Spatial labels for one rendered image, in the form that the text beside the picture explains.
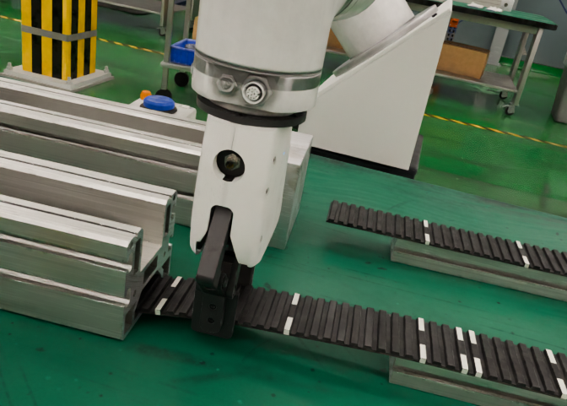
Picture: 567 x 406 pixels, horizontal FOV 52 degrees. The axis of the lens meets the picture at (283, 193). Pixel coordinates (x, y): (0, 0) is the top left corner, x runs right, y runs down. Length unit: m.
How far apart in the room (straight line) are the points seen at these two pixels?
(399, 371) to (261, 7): 0.28
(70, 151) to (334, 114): 0.41
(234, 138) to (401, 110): 0.54
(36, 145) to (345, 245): 0.34
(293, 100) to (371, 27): 0.57
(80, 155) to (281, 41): 0.33
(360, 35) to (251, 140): 0.59
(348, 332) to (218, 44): 0.23
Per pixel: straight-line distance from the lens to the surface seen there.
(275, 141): 0.36
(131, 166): 0.61
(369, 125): 0.88
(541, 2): 8.08
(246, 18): 0.35
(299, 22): 0.35
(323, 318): 0.46
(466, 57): 5.29
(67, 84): 3.75
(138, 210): 0.48
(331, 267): 0.58
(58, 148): 0.64
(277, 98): 0.36
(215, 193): 0.37
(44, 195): 0.52
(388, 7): 0.93
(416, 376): 0.46
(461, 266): 0.63
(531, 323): 0.60
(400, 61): 0.86
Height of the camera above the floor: 1.07
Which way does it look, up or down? 24 degrees down
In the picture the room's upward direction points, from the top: 10 degrees clockwise
